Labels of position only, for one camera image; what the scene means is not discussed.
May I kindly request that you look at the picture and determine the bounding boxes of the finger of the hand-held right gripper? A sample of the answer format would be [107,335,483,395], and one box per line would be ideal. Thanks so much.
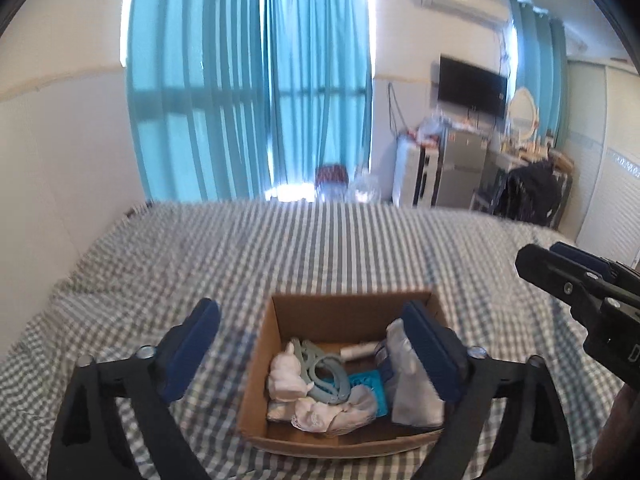
[515,244,608,311]
[549,241,618,281]

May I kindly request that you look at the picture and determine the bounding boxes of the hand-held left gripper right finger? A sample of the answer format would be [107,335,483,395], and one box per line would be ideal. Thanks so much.
[401,300,576,480]

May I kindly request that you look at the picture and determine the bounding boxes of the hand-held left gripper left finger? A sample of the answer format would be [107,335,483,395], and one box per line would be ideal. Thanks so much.
[46,298,222,480]

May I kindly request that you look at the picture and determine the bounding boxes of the white sock with grey cuff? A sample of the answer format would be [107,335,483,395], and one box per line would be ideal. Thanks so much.
[386,317,446,428]

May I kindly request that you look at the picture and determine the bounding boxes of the brown cardboard box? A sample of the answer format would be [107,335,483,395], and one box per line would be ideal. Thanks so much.
[236,291,453,460]

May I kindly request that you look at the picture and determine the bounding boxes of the teal perforated plastic item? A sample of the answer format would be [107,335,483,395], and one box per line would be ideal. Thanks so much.
[347,367,388,418]

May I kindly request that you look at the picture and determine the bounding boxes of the white plush toy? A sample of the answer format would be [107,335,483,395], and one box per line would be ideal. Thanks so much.
[266,341,315,423]

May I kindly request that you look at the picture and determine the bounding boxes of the grey-blue folding hanger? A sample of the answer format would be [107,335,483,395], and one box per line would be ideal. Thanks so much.
[291,339,351,404]

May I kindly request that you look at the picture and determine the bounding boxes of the white tissue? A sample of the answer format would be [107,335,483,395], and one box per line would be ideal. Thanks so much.
[291,390,378,433]

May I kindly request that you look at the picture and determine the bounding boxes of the person's right forearm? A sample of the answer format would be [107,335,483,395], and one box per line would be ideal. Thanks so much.
[592,377,640,480]

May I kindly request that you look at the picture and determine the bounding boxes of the white wardrobe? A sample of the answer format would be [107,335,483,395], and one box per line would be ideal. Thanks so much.
[565,57,640,261]

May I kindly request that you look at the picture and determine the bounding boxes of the black backpack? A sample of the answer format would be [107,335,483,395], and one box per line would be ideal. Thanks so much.
[500,157,566,226]

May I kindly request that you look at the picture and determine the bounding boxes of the checkered bed sheet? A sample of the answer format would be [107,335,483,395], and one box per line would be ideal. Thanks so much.
[0,199,640,480]

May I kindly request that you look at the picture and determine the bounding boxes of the white dressing table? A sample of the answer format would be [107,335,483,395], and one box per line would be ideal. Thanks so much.
[480,147,531,211]

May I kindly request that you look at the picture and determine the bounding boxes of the silver mini fridge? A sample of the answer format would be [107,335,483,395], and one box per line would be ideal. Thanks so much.
[435,127,491,208]

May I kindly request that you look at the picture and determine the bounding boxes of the white oval mirror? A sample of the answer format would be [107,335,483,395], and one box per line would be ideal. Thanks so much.
[509,86,540,143]

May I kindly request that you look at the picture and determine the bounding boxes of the white cabinet with dark stripe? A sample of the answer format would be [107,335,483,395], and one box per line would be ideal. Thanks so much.
[417,142,441,206]

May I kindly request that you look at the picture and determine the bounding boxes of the clear plastic bag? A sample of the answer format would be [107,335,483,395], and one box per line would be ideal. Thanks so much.
[350,170,381,203]

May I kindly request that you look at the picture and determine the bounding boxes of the white floor appliance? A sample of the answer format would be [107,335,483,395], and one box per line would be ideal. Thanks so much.
[392,137,423,206]

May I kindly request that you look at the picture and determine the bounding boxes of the plastic bag on fridge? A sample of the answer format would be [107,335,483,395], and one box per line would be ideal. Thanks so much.
[417,110,451,143]

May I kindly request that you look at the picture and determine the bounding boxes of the narrow blue curtain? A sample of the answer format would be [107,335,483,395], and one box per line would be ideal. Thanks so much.
[507,0,570,143]

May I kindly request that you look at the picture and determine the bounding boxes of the dark patterned bag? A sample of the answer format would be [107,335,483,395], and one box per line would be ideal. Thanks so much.
[315,164,348,201]

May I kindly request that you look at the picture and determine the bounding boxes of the wide blue curtain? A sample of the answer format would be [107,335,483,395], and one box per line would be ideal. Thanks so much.
[124,0,273,203]

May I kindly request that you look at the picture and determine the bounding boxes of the black wall television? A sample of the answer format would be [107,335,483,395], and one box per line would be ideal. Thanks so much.
[438,55,508,121]

